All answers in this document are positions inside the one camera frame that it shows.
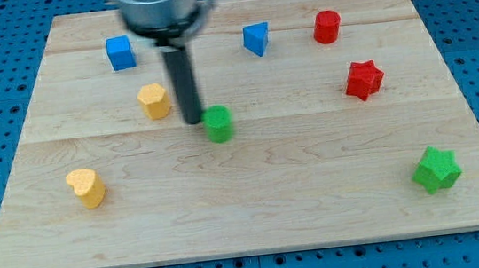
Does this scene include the yellow hexagon block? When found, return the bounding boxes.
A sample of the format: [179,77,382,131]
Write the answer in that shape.
[137,83,171,121]

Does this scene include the blue cube block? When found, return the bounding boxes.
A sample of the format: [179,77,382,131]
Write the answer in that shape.
[105,35,137,71]

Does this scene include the red cylinder block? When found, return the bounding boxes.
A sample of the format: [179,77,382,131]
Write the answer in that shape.
[313,10,341,44]

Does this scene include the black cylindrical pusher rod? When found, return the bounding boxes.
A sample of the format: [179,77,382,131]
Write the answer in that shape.
[161,47,202,125]

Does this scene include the silver round robot end effector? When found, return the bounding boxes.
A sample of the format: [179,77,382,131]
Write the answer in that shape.
[102,0,215,49]

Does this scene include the wooden board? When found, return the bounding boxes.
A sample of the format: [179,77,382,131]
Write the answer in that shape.
[0,0,479,268]

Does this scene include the yellow heart block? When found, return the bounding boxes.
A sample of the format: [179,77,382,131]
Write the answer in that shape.
[65,168,106,209]

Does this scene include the green cylinder block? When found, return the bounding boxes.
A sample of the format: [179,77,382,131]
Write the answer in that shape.
[202,105,234,144]

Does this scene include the blue triangle block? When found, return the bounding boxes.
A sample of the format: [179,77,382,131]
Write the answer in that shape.
[242,21,269,57]

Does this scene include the red star block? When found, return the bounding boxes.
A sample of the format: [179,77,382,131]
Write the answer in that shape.
[345,60,385,101]

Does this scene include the green star block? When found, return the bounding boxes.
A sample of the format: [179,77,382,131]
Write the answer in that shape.
[412,146,463,195]

